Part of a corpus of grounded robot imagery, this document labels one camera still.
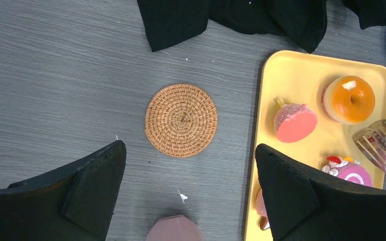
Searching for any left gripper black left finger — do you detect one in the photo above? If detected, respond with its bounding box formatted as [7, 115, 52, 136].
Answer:
[0, 140, 127, 240]

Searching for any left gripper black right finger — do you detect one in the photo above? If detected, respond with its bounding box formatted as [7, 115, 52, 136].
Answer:
[255, 144, 386, 240]

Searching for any pink swirl roll cake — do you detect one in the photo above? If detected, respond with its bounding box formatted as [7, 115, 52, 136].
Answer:
[255, 189, 267, 218]

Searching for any pink cube cake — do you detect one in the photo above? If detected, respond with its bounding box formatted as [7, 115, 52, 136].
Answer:
[321, 156, 372, 187]

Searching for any orange donut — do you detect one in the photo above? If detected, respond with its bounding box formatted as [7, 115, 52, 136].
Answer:
[322, 75, 376, 125]

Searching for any yellow tray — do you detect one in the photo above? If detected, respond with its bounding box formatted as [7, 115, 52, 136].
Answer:
[244, 50, 386, 240]

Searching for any brown star cookie left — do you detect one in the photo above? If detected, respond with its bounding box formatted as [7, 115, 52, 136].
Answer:
[259, 216, 270, 230]

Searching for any red round cake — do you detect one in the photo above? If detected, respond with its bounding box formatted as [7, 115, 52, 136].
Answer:
[273, 98, 318, 143]

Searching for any pink mug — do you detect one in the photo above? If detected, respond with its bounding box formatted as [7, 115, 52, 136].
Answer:
[146, 215, 205, 241]

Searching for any left woven coaster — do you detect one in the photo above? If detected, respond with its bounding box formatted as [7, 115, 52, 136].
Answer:
[145, 83, 218, 158]

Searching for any black cloth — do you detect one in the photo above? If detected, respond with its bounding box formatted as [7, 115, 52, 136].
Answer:
[136, 0, 386, 54]

